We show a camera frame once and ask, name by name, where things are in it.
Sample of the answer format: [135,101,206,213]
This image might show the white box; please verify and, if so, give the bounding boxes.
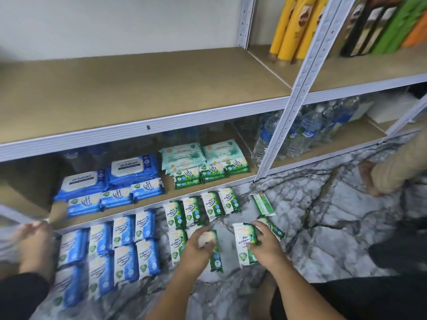
[366,90,418,124]

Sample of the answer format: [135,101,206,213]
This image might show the group of blue wipe packets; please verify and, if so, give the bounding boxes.
[52,208,162,311]

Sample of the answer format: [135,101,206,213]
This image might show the green bottle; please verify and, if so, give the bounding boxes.
[387,0,427,54]
[370,0,418,54]

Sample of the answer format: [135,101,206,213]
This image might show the person's right hand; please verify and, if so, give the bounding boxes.
[248,220,289,271]

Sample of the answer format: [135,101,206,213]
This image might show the person's left forearm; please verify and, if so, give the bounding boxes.
[145,266,211,320]

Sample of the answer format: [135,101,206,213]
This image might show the group of green pine packets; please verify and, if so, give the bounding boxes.
[163,188,242,264]

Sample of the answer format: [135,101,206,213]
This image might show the yellow bottle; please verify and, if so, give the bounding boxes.
[269,0,299,60]
[295,0,329,60]
[277,0,318,64]

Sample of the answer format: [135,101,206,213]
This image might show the person's right forearm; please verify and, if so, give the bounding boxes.
[267,263,344,320]

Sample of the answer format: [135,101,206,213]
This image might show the grey metal shelf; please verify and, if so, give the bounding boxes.
[0,0,427,234]

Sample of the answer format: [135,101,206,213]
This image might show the person's left foot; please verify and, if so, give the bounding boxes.
[13,220,57,280]

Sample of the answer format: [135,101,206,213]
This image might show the person's left hand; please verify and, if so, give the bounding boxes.
[177,226,218,277]

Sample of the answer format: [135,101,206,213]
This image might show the person's foot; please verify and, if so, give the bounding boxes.
[358,160,384,197]
[13,220,57,280]

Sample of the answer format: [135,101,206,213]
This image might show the person's right leg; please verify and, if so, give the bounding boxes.
[270,216,427,320]

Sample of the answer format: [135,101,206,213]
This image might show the water bottles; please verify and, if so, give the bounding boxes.
[252,96,361,164]

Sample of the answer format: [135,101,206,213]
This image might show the cardboard box blue print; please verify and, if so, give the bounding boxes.
[0,156,64,220]

